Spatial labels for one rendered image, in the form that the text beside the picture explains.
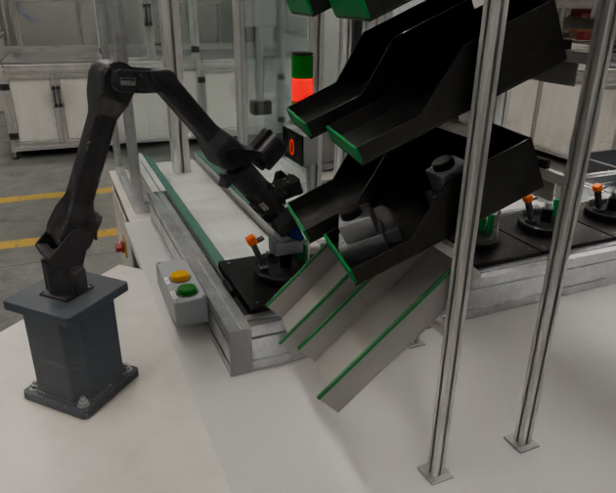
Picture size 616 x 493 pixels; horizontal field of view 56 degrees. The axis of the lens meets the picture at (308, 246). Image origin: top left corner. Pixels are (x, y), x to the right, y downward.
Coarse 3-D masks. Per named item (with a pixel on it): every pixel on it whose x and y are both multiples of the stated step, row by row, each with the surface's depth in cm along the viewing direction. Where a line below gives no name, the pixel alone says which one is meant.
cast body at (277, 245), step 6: (276, 234) 123; (270, 240) 124; (276, 240) 123; (282, 240) 121; (288, 240) 122; (294, 240) 123; (306, 240) 126; (270, 246) 124; (276, 246) 121; (282, 246) 122; (288, 246) 123; (294, 246) 123; (300, 246) 124; (276, 252) 122; (282, 252) 122; (288, 252) 123; (294, 252) 124
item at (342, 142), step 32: (512, 0) 74; (544, 0) 68; (448, 32) 78; (512, 32) 67; (544, 32) 68; (416, 64) 78; (448, 64) 80; (512, 64) 68; (544, 64) 69; (384, 96) 79; (416, 96) 80; (448, 96) 68; (352, 128) 80; (384, 128) 75; (416, 128) 68
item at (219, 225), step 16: (176, 208) 174; (192, 208) 181; (208, 208) 181; (224, 208) 181; (240, 208) 182; (192, 224) 160; (208, 224) 169; (224, 224) 169; (240, 224) 169; (256, 224) 172; (208, 240) 150; (224, 240) 158; (240, 240) 158; (320, 240) 148; (208, 256) 142; (224, 256) 148; (240, 256) 148; (240, 304) 121
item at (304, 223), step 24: (408, 144) 85; (360, 168) 99; (384, 168) 86; (312, 192) 98; (336, 192) 98; (360, 192) 95; (384, 192) 87; (312, 216) 95; (336, 216) 87; (312, 240) 88
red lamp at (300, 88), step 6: (294, 78) 131; (312, 78) 132; (294, 84) 131; (300, 84) 130; (306, 84) 130; (312, 84) 132; (294, 90) 131; (300, 90) 131; (306, 90) 131; (312, 90) 132; (294, 96) 132; (300, 96) 131; (306, 96) 132
